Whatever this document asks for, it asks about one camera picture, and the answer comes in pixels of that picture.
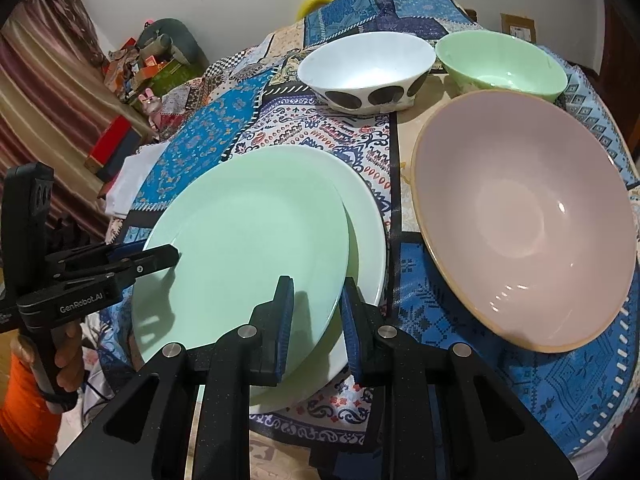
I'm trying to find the pink rabbit toy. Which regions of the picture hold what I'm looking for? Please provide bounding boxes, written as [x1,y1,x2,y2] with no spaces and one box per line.
[139,89,164,132]

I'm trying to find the green plate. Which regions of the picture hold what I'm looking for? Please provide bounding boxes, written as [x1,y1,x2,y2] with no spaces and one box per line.
[131,146,350,407]

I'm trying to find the pink bowl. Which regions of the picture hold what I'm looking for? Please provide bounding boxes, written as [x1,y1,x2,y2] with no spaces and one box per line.
[410,89,639,354]

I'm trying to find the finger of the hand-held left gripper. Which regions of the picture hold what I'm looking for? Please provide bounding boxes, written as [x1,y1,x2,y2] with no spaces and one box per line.
[45,240,151,267]
[47,244,181,288]

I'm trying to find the person's left forearm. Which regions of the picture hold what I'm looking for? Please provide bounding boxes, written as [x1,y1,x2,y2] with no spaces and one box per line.
[0,335,68,480]

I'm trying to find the white plate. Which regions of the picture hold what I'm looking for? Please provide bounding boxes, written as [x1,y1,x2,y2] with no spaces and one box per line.
[247,146,389,415]

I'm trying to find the green bowl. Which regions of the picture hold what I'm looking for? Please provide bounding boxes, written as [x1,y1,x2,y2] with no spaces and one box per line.
[434,31,570,105]

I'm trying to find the white bowl with dark spots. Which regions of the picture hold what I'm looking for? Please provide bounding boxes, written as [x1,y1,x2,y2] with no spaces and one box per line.
[297,31,437,115]

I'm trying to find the dark grey box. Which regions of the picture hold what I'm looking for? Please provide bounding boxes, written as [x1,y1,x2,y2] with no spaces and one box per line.
[95,132,147,184]

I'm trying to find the person's left hand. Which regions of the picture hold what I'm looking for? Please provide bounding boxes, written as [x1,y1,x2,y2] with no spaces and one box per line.
[51,320,87,400]

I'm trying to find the pile of assorted boxes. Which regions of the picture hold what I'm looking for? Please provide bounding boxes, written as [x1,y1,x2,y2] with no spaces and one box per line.
[102,37,176,96]

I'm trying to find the white folded cloth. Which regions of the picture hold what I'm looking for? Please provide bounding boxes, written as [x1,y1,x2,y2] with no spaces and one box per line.
[97,142,171,219]

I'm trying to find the green box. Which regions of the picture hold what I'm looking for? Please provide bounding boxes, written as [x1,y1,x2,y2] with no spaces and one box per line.
[122,57,192,107]

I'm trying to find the yellow foam arch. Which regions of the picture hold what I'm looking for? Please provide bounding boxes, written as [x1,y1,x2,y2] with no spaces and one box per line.
[298,0,336,17]

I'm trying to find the striped brown curtain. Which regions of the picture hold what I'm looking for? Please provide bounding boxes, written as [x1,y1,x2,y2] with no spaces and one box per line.
[0,0,157,241]

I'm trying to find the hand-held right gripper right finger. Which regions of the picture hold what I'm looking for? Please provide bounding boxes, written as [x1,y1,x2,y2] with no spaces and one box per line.
[309,277,581,480]

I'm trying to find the cardboard box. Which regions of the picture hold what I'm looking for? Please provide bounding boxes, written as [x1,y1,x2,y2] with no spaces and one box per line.
[500,12,537,44]

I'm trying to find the grey plush pillow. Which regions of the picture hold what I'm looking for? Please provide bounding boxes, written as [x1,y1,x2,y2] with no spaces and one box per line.
[136,18,209,69]

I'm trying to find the patchwork patterned blanket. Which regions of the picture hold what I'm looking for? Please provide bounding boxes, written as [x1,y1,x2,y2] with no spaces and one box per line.
[82,0,640,480]

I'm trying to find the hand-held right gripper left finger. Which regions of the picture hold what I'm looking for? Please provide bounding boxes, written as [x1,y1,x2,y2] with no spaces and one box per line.
[49,275,296,480]

